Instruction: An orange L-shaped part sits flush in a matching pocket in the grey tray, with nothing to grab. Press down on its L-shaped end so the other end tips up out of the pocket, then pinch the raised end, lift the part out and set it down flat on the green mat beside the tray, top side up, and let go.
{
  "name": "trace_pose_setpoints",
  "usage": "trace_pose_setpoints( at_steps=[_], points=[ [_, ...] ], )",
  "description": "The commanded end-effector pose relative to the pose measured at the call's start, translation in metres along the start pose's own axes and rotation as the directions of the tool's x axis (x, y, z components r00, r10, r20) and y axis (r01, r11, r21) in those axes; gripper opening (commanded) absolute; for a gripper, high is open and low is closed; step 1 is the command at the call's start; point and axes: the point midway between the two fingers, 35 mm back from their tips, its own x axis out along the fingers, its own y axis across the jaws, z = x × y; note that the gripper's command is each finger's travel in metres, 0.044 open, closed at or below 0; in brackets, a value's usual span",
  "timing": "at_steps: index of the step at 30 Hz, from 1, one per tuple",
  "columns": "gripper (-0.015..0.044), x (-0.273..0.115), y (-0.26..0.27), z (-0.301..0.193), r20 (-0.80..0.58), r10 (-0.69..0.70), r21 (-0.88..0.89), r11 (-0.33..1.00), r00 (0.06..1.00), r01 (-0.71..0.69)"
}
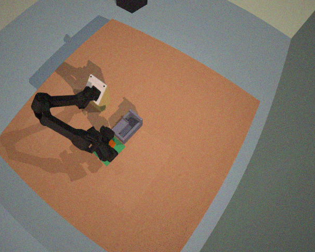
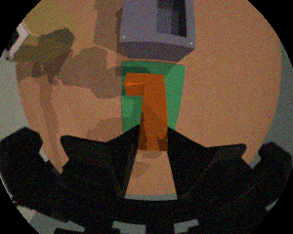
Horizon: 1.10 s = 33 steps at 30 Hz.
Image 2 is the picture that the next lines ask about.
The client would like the orange l-shaped part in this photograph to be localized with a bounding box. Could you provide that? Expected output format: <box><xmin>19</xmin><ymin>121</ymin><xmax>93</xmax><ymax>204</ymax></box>
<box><xmin>124</xmin><ymin>73</ymin><xmax>169</xmax><ymax>152</ymax></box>

